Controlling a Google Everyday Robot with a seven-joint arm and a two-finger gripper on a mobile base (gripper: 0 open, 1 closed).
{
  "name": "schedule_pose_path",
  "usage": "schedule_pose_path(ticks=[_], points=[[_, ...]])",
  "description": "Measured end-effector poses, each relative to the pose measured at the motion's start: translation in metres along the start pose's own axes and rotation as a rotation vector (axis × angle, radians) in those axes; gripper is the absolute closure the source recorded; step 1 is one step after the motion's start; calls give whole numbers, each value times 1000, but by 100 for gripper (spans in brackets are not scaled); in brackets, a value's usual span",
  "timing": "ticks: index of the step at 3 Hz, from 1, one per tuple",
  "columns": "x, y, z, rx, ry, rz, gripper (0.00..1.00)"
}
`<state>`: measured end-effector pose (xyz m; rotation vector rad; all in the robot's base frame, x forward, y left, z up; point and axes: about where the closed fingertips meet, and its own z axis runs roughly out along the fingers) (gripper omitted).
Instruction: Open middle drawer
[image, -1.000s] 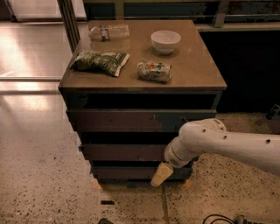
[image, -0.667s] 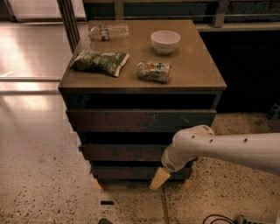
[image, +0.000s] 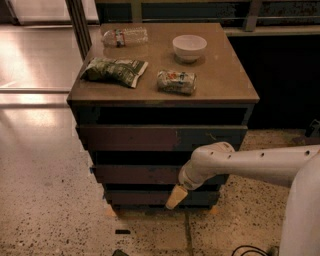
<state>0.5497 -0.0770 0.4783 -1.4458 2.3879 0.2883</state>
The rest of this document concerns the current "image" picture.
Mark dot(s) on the brown drawer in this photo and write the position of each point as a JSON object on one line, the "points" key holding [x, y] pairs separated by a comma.
{"points": [[136, 174], [157, 137], [128, 197]]}

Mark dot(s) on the dark metal post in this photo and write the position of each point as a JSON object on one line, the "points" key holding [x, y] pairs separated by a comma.
{"points": [[80, 26]]}

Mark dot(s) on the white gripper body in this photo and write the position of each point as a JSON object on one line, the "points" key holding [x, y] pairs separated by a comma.
{"points": [[185, 180]]}

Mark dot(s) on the crushed soda can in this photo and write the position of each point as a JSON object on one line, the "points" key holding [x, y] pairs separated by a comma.
{"points": [[176, 82]]}

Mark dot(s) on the clear plastic water bottle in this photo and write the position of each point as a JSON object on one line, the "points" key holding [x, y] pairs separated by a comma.
{"points": [[125, 37]]}

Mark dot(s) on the green chip bag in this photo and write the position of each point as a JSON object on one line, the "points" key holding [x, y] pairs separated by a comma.
{"points": [[123, 71]]}

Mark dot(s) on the brown drawer cabinet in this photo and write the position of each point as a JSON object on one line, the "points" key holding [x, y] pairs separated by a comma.
{"points": [[224, 95]]}

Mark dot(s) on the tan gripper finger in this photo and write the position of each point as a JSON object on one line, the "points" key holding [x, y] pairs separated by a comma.
{"points": [[178, 194]]}

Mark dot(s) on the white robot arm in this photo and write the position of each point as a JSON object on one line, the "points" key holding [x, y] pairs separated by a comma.
{"points": [[296, 167]]}

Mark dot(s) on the metal railing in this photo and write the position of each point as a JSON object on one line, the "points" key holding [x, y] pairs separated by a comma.
{"points": [[245, 14]]}

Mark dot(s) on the white ceramic bowl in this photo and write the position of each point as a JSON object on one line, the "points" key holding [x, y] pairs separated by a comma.
{"points": [[189, 48]]}

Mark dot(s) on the dark object at floor edge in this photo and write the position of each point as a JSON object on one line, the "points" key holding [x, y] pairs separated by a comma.
{"points": [[119, 253]]}

